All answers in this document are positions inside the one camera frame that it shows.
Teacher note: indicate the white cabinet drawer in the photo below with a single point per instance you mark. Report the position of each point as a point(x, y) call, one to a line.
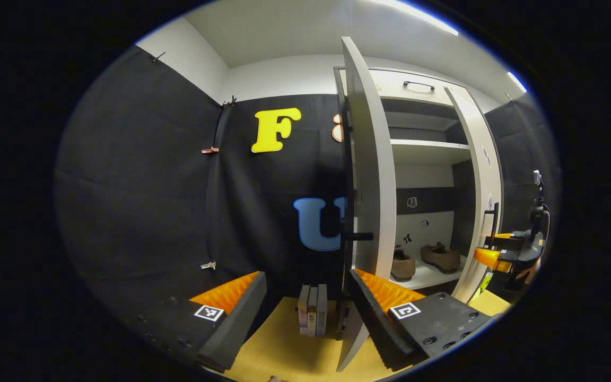
point(390, 85)

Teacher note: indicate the black backdrop cloth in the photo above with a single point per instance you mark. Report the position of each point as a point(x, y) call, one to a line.
point(520, 148)
point(141, 185)

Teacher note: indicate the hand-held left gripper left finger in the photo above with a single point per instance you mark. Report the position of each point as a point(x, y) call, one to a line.
point(236, 323)

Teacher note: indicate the long ceiling light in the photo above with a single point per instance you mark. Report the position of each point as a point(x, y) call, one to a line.
point(417, 13)

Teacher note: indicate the standing book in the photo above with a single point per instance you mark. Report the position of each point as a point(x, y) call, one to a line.
point(303, 310)
point(313, 313)
point(322, 310)

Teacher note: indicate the white clip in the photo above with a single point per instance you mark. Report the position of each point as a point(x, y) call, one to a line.
point(208, 265)

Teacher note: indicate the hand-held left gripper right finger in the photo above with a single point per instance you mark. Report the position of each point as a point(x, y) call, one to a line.
point(372, 323)

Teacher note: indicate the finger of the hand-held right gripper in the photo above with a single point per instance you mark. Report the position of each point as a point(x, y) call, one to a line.
point(504, 261)
point(504, 241)

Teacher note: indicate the white shoe cabinet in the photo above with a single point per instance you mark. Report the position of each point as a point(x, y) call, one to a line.
point(427, 180)

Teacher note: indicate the brown fuzzy shoe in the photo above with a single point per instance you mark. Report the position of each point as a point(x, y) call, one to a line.
point(441, 257)
point(403, 268)

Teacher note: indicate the black clip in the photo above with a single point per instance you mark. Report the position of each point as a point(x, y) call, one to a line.
point(230, 101)

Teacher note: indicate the white cabinet shelf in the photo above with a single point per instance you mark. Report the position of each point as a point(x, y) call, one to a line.
point(427, 151)
point(430, 278)

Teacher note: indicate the small ceiling light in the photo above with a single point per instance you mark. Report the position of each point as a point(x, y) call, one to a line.
point(516, 81)

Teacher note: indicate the red clip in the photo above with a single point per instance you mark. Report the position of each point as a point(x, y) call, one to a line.
point(210, 150)

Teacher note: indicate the white cabinet door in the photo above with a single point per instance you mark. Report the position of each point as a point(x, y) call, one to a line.
point(374, 175)
point(479, 132)

